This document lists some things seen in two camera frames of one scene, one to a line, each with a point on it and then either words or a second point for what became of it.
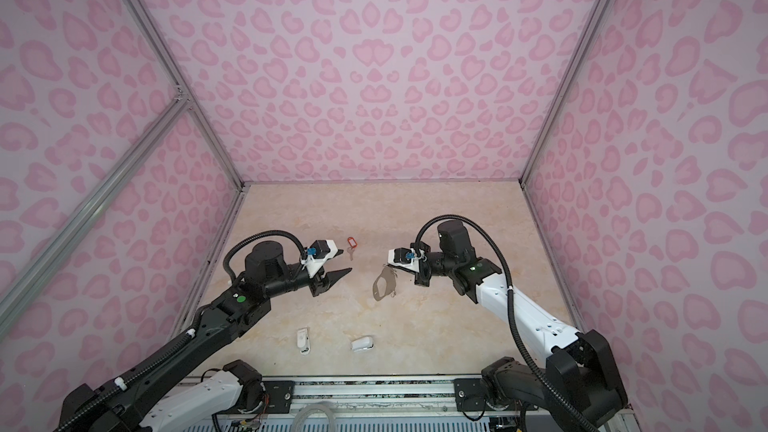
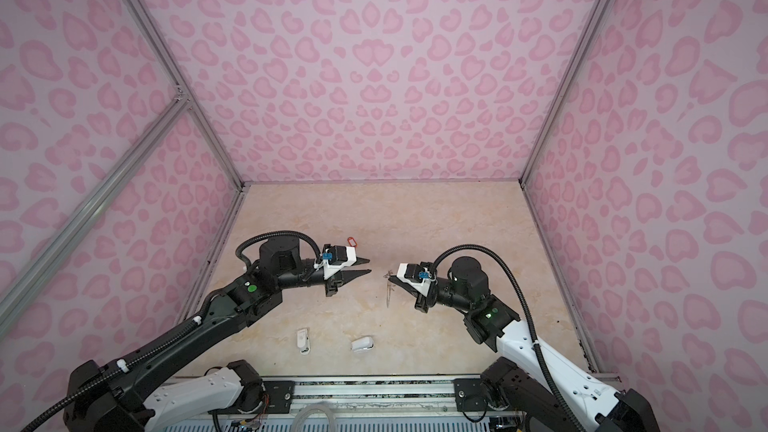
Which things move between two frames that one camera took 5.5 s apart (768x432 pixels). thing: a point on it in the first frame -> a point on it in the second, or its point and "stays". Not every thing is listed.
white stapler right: (362, 344) stays
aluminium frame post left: (150, 27) stays
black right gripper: (422, 279) -> (423, 302)
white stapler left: (303, 340) stays
